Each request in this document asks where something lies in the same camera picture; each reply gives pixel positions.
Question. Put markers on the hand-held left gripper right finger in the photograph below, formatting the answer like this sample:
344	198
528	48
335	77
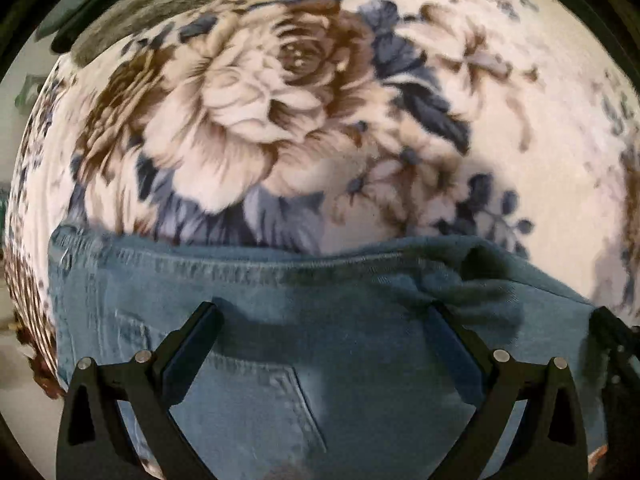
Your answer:
452	350

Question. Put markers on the blue denim pants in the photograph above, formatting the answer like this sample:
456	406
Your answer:
320	340

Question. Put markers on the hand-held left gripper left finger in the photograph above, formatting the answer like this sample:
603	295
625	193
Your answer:
192	355

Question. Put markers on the floral printed blanket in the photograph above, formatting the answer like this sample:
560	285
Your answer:
320	125

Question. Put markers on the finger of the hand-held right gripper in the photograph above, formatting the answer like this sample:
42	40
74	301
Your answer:
616	355

